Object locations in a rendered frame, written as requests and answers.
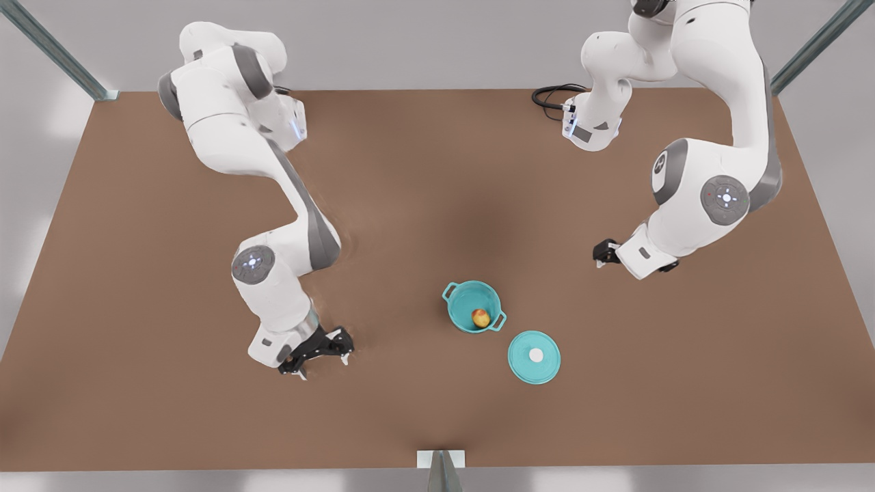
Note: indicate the teal pot lid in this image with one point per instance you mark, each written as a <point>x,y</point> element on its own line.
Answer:
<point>534,357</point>

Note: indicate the teal pot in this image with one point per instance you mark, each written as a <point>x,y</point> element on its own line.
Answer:
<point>474,307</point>

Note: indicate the yellow-brown potato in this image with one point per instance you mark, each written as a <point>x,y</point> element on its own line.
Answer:
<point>480,318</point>

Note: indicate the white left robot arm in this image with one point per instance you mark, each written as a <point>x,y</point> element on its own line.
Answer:
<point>711,171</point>

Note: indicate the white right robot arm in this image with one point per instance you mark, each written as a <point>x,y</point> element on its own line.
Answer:
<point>232,137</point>

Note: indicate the silver frame post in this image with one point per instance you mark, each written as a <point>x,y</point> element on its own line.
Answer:
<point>817,44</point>
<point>443,470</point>
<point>55,49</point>

